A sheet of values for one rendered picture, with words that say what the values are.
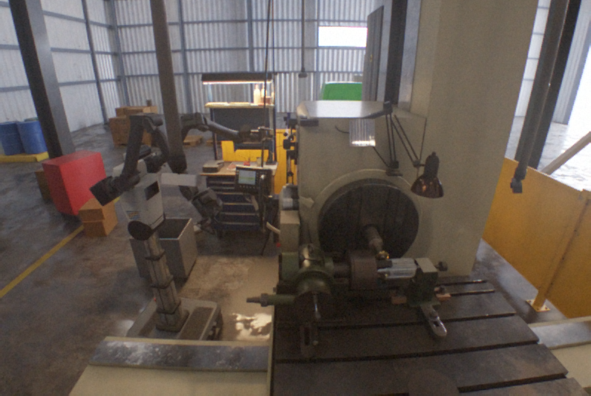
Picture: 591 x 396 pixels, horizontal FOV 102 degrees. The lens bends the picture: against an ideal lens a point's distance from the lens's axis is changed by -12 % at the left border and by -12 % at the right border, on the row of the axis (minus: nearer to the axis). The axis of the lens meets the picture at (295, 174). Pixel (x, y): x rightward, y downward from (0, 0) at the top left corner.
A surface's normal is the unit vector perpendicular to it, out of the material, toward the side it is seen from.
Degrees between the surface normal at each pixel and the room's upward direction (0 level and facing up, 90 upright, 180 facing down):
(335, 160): 90
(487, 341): 0
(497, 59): 90
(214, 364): 0
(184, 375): 0
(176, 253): 90
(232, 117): 90
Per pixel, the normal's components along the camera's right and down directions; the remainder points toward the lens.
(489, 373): 0.00, -0.93
